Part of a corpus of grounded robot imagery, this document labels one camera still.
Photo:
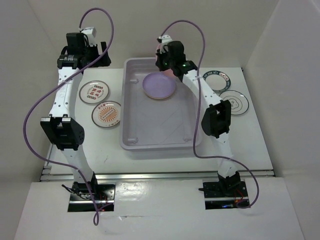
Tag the white plate black outline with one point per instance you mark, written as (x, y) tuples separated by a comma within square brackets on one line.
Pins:
[(239, 102)]

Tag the white plate red characters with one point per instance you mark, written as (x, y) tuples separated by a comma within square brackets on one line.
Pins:
[(94, 92)]

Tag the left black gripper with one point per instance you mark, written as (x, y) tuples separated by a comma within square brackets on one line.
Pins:
[(103, 61)]

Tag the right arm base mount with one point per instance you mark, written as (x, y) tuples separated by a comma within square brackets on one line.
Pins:
[(215, 197)]

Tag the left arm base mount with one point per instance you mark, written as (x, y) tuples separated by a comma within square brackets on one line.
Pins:
[(80, 199)]

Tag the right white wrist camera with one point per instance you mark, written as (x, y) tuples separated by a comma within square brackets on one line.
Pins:
[(162, 41)]

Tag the pink plastic plate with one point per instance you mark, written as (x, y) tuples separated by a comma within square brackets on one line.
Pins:
[(169, 73)]

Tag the lavender plastic plate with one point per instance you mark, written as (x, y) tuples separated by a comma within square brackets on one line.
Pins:
[(158, 85)]

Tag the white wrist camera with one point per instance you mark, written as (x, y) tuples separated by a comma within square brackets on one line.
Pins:
[(89, 35), (162, 41)]

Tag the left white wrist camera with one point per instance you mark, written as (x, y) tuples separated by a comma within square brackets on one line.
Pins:
[(89, 35)]

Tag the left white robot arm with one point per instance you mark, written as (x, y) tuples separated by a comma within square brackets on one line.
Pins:
[(61, 126)]

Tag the lavender plastic bin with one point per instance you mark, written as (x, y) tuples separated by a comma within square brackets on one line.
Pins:
[(154, 124)]

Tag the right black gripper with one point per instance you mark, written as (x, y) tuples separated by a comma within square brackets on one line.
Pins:
[(159, 62)]

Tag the teal rimmed white plate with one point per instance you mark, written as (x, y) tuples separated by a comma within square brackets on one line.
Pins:
[(217, 80)]

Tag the orange sunburst pattern plate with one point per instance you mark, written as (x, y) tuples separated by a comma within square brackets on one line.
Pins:
[(106, 114)]

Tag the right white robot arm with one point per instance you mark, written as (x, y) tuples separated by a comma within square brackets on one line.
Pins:
[(214, 113)]

